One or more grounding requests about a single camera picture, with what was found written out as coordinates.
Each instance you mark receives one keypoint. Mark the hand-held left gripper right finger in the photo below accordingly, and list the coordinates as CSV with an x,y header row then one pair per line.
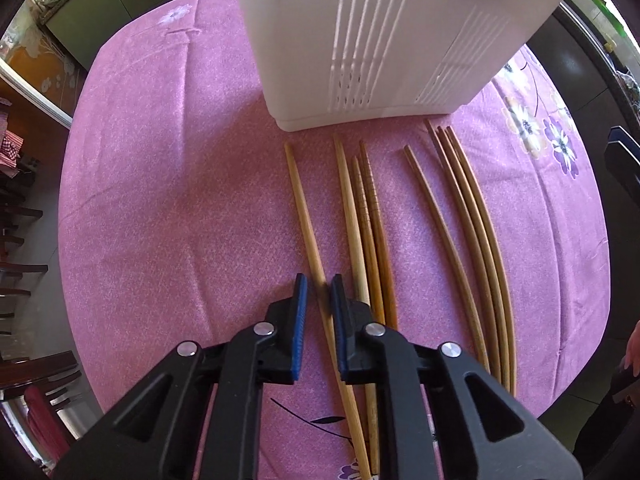
x,y
339,330

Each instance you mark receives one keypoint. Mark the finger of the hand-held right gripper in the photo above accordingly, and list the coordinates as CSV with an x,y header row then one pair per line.
x,y
625,170

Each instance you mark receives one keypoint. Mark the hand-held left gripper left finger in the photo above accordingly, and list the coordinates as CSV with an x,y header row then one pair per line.
x,y
299,330

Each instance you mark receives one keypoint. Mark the pale wooden chopstick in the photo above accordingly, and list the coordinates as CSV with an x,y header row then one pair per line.
x,y
302,215

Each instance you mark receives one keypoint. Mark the carved pattern wooden chopstick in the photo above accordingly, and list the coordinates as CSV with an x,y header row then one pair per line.
x,y
372,200

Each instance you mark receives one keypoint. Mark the white slotted utensil holder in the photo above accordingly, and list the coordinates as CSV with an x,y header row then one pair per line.
x,y
300,35

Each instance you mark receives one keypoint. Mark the person's right hand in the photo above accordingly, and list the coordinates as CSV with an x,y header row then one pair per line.
x,y
634,350

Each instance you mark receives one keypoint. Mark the dark cabinet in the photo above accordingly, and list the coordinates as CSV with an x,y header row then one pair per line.
x,y
575,75

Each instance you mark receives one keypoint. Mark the row of wooden chopsticks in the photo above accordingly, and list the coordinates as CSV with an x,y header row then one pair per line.
x,y
349,210

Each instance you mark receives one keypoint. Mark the pink floral tablecloth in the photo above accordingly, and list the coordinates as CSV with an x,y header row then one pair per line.
x,y
175,210

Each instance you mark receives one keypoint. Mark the dark wooden chair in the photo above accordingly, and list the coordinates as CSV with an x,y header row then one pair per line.
x,y
40,367
20,260

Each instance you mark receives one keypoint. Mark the dark clothing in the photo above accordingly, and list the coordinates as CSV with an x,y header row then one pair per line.
x,y
615,435

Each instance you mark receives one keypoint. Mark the red seat cushion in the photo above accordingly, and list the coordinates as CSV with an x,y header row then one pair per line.
x,y
45,420

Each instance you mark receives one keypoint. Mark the red checkered cloth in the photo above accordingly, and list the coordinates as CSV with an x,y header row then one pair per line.
x,y
10,150

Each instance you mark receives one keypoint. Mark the orange floral sliding door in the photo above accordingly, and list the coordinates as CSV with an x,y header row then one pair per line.
x,y
35,75

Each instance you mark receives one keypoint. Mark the green cabinet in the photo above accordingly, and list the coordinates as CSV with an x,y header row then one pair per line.
x,y
125,5

